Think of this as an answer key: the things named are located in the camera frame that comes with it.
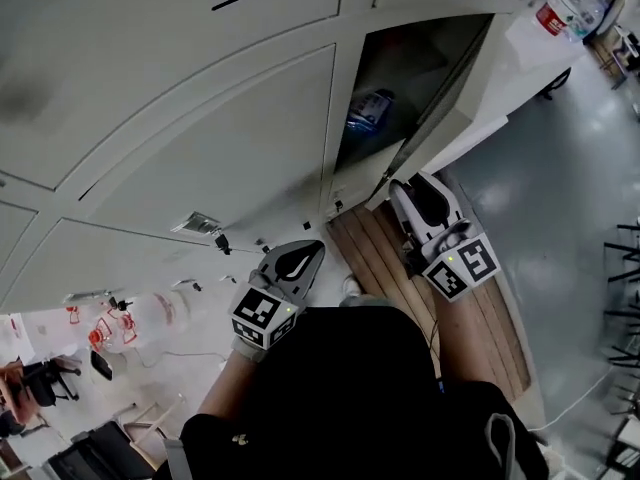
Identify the beige folding frame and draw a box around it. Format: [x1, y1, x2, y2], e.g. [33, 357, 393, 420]
[119, 392, 185, 445]

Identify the clear bottle teal label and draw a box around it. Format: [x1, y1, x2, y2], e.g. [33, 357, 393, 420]
[567, 0, 611, 44]

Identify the wooden slat platform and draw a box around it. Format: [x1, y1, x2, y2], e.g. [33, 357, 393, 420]
[324, 200, 534, 404]

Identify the blue and white packet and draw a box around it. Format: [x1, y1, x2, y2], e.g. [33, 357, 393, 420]
[346, 87, 397, 140]

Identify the black chair beside table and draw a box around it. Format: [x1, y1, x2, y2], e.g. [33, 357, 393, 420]
[537, 67, 572, 102]

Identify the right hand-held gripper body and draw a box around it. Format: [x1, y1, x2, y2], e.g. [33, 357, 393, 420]
[402, 170, 503, 304]

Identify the black flat device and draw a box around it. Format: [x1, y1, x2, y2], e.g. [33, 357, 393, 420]
[89, 350, 114, 382]

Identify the white box with red label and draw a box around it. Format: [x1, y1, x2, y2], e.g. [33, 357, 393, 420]
[0, 312, 36, 364]

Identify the wooden background desk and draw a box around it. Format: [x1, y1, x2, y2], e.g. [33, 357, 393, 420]
[587, 0, 630, 77]

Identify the clear bottle red label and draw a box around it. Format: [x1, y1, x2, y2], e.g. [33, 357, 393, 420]
[529, 0, 599, 39]

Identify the person's black shirt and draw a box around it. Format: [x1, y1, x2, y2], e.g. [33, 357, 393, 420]
[179, 305, 551, 480]

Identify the grey locker door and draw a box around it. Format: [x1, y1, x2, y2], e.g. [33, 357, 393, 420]
[367, 13, 499, 209]

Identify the person's white shoe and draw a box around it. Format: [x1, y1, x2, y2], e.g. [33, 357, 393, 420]
[342, 273, 364, 302]

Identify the long white power cable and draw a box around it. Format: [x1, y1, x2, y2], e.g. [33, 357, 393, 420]
[537, 367, 621, 432]

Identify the black case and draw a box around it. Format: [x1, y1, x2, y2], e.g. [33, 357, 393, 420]
[47, 420, 166, 480]

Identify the group of clear water jugs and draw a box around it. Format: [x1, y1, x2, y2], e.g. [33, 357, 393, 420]
[62, 290, 196, 357]

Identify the person's left forearm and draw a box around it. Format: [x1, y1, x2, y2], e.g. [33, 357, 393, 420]
[194, 337, 266, 419]

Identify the grey shoulder strap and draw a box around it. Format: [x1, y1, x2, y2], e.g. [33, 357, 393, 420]
[484, 412, 521, 480]
[162, 437, 189, 480]

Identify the white covered table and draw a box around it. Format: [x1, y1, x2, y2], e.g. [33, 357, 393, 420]
[432, 0, 624, 172]

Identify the thin white floor cable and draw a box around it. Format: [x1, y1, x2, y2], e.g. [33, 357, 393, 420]
[134, 348, 227, 370]

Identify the person's jeans leg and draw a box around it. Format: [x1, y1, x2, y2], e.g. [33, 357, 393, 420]
[339, 295, 401, 312]

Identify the grey metal locker cabinet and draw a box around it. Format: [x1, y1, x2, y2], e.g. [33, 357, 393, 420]
[0, 0, 539, 319]

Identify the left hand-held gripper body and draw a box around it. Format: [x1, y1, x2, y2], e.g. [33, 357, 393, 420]
[228, 239, 327, 352]

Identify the person's right forearm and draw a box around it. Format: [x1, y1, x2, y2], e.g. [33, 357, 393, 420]
[432, 292, 481, 387]

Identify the black metal frame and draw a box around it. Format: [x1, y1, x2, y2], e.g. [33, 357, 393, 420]
[599, 222, 640, 414]

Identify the black office chair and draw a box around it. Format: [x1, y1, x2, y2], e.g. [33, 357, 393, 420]
[19, 357, 82, 410]

